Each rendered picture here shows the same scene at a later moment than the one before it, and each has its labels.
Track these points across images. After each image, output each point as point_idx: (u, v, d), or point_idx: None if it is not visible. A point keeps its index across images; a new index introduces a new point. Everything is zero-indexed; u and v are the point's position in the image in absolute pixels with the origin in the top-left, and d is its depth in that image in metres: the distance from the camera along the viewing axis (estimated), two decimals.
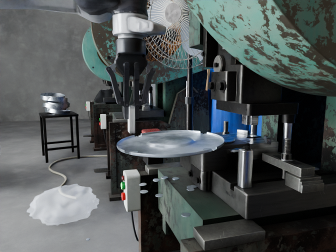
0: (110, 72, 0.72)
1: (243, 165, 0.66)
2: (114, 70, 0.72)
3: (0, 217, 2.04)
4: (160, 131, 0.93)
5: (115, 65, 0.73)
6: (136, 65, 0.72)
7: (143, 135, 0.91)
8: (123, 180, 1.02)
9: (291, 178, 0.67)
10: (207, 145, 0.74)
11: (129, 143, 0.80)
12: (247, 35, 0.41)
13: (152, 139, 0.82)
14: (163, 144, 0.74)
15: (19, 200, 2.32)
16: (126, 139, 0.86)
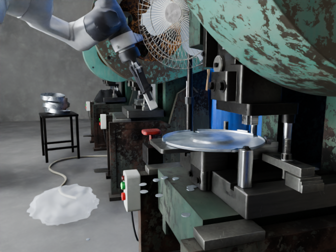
0: (142, 69, 1.03)
1: (243, 165, 0.66)
2: (141, 68, 1.04)
3: (0, 217, 2.04)
4: (164, 135, 0.88)
5: (138, 65, 1.04)
6: None
7: (164, 140, 0.82)
8: (123, 180, 1.02)
9: (291, 178, 0.67)
10: (239, 135, 0.90)
11: (195, 147, 0.74)
12: (247, 35, 0.41)
13: (198, 139, 0.81)
14: (228, 140, 0.80)
15: (19, 200, 2.32)
16: (172, 146, 0.76)
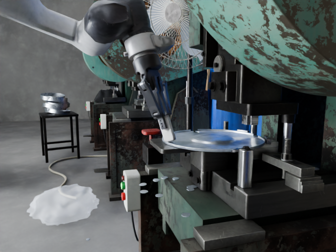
0: (148, 85, 0.74)
1: (243, 165, 0.66)
2: (149, 84, 0.75)
3: (0, 217, 2.04)
4: (264, 140, 0.80)
5: (146, 80, 0.76)
6: (159, 78, 0.80)
7: (257, 138, 0.86)
8: (123, 180, 1.02)
9: (291, 178, 0.67)
10: (180, 143, 0.79)
11: (226, 133, 0.94)
12: (247, 35, 0.41)
13: (225, 135, 0.87)
14: (198, 134, 0.88)
15: (19, 200, 2.32)
16: (245, 134, 0.92)
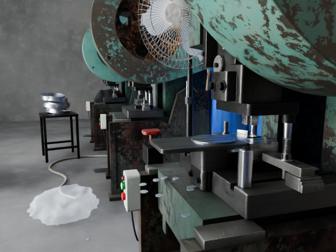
0: None
1: (243, 165, 0.66)
2: None
3: (0, 217, 2.04)
4: None
5: None
6: None
7: None
8: (123, 180, 1.02)
9: (291, 178, 0.67)
10: None
11: None
12: (247, 35, 0.41)
13: None
14: None
15: (19, 200, 2.32)
16: None
